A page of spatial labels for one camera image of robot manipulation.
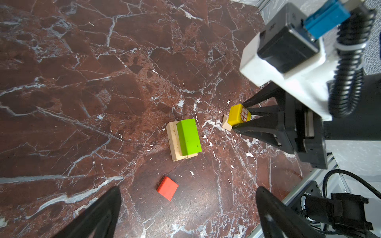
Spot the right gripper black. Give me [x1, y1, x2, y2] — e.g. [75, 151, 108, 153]
[233, 74, 381, 169]

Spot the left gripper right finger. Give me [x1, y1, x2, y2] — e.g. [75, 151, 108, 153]
[256, 186, 324, 238]

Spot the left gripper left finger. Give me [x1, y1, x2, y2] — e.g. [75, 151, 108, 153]
[54, 186, 122, 238]

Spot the yellow printed cube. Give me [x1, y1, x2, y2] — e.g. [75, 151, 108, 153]
[228, 104, 252, 126]

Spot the small wood tile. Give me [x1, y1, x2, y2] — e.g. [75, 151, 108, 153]
[221, 115, 232, 131]

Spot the red cube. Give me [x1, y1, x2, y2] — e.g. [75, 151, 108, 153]
[157, 177, 179, 201]

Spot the green long block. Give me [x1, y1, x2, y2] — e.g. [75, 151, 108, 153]
[176, 119, 202, 156]

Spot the grooved natural wood block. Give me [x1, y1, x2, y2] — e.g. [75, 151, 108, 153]
[166, 121, 198, 162]

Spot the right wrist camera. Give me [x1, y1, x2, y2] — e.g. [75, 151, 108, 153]
[240, 1, 350, 121]

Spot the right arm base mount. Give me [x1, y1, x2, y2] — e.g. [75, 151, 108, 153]
[300, 169, 381, 238]

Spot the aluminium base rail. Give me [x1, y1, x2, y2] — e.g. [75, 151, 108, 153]
[246, 153, 349, 238]

